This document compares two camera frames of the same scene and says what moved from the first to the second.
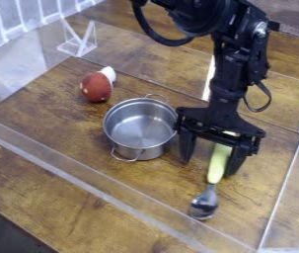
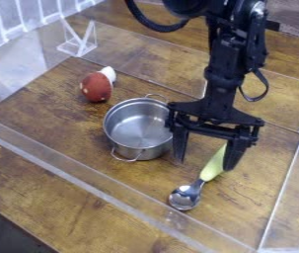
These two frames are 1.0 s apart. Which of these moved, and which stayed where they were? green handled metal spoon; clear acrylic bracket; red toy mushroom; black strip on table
Moved: green handled metal spoon
Stayed: clear acrylic bracket; black strip on table; red toy mushroom
